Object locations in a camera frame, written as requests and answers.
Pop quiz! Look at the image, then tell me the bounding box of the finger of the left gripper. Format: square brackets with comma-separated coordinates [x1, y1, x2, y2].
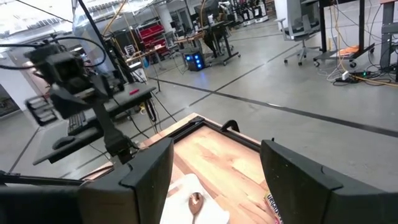
[24, 95, 60, 126]
[91, 101, 139, 164]

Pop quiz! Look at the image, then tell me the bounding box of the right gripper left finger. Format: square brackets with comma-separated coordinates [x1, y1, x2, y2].
[0, 136, 174, 224]

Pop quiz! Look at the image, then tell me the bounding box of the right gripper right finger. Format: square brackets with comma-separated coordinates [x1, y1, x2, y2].
[259, 139, 398, 224]

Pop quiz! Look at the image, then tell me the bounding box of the copper coloured spoon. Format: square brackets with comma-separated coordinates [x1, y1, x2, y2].
[188, 192, 205, 224]

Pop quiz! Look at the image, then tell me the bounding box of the black keyboard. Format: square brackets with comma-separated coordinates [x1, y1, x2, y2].
[67, 111, 88, 134]

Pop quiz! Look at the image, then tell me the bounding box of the black side desk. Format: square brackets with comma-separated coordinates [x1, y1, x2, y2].
[32, 83, 157, 166]

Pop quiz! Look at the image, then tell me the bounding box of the white rectangular tray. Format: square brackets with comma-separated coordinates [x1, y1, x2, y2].
[160, 173, 231, 224]

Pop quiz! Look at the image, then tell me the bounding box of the black diagonal pole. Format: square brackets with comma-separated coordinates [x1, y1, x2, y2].
[77, 0, 128, 85]

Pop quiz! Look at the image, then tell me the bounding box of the white box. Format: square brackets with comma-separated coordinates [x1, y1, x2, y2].
[132, 67, 149, 83]

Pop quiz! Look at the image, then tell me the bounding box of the red bin rack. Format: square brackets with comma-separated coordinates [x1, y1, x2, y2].
[136, 24, 170, 57]

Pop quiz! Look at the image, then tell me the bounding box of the blue lit computer tower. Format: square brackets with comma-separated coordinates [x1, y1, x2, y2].
[183, 51, 206, 72]

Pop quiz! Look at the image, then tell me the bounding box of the black standing desk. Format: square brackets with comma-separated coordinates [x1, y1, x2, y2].
[313, 0, 376, 68]

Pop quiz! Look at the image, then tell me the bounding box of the black legged work desk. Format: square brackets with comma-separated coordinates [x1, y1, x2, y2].
[174, 20, 242, 67]

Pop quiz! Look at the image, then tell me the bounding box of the orange object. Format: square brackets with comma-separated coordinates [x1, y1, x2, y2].
[338, 45, 360, 57]

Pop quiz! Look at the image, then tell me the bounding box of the grey office chair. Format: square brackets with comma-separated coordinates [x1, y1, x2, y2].
[275, 0, 323, 67]

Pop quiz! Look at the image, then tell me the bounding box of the grey wood topped table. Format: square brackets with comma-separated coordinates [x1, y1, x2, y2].
[379, 0, 398, 71]

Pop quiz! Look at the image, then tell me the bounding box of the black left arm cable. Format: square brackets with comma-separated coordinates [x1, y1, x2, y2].
[0, 34, 108, 71]

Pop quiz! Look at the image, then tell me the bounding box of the yellow hanging cable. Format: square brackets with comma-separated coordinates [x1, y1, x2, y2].
[101, 0, 129, 37]

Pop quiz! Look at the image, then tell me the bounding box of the black frame handle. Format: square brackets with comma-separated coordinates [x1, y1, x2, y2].
[220, 119, 241, 133]

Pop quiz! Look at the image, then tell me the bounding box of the yellow floor cable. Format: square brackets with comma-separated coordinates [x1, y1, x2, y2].
[329, 0, 398, 88]

